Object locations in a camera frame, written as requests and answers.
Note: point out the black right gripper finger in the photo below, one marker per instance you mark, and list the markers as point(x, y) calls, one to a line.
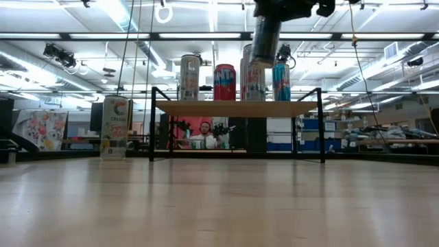
point(269, 8)

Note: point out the blue Red Bull can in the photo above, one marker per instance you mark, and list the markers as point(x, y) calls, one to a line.
point(281, 84)
point(265, 41)

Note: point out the white Celsius Peach Vibe can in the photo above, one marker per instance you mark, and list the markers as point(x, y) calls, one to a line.
point(242, 82)
point(255, 85)

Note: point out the red Fanta strawberry can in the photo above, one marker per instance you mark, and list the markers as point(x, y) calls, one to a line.
point(224, 85)

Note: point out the white Celsius Tropical Vibe can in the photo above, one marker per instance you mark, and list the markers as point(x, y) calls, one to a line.
point(115, 130)

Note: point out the background black robot arm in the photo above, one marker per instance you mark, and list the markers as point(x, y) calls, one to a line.
point(221, 130)
point(185, 128)

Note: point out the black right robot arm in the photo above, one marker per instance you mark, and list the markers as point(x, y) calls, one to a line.
point(326, 7)

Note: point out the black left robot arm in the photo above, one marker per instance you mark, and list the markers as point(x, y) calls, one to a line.
point(20, 139)

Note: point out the wooden shelf with black legs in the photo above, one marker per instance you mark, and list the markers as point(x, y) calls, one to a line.
point(236, 108)

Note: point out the blue storage shelf unit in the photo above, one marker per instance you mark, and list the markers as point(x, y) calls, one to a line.
point(310, 124)

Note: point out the black hanging device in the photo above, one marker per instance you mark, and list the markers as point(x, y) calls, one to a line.
point(284, 53)

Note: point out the white air vent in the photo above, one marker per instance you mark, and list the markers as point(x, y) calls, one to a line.
point(391, 50)

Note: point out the black overhead beam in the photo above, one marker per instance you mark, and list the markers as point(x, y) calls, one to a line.
point(154, 36)

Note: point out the black cabinet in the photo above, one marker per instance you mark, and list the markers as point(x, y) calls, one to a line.
point(255, 135)

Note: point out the black ceiling-mounted device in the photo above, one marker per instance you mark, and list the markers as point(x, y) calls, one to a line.
point(63, 58)
point(415, 61)

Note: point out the red panel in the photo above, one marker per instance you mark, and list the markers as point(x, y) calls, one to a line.
point(197, 120)

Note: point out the person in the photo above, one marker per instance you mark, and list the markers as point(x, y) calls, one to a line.
point(205, 132)

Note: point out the cluttered background workbench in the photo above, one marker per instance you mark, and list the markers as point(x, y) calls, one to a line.
point(394, 141)

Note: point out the black background monitor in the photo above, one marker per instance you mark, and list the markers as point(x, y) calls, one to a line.
point(96, 116)

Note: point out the floral cloth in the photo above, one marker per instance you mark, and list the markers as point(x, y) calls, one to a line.
point(41, 130)

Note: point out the black aluminium table frame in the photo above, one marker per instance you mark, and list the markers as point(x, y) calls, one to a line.
point(377, 158)

